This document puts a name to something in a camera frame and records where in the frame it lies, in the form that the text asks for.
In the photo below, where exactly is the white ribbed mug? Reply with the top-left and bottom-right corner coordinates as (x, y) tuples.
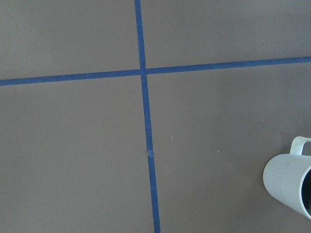
(263, 136), (311, 219)

